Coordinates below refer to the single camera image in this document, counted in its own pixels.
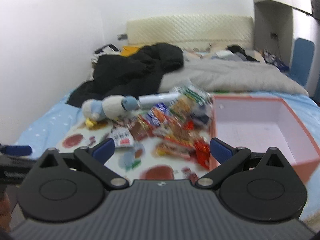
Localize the blue white plush bird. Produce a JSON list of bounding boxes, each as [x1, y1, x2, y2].
[[81, 95, 139, 128]]

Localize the cream quilted headboard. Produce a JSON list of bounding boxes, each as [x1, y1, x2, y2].
[[126, 14, 254, 51]]

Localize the light blue star bedsheet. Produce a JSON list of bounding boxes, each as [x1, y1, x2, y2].
[[15, 94, 84, 159]]

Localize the yellow garment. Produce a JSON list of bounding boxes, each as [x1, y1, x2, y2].
[[121, 46, 140, 57]]

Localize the grey bedside shelf unit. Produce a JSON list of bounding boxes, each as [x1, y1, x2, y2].
[[253, 0, 312, 66]]

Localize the black jacket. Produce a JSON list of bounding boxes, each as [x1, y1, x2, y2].
[[67, 43, 184, 108]]

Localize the red foil snack packet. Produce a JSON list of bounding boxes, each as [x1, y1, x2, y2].
[[194, 138, 210, 170]]

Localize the pink cardboard box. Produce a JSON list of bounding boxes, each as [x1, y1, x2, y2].
[[210, 95, 319, 183]]

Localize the red yellow peanut snack bag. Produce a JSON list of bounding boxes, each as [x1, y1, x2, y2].
[[153, 119, 200, 160]]

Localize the blue white snack bag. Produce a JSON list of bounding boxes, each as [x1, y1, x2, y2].
[[144, 102, 170, 127]]

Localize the dark brown snack bag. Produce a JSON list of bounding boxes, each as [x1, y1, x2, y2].
[[129, 115, 154, 141]]

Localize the green clear snack bag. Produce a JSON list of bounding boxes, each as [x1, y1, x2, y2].
[[169, 85, 211, 116]]

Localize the blue chair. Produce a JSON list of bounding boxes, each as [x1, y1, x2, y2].
[[289, 38, 315, 86]]

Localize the white cylindrical tube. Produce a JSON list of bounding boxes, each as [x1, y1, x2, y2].
[[138, 92, 180, 106]]

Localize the dark clothes pile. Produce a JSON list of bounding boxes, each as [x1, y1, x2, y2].
[[227, 45, 257, 62]]

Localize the grey quilt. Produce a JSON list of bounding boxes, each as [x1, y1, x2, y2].
[[158, 52, 308, 96]]

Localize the grey white snack bag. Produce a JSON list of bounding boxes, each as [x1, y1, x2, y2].
[[110, 127, 135, 148]]

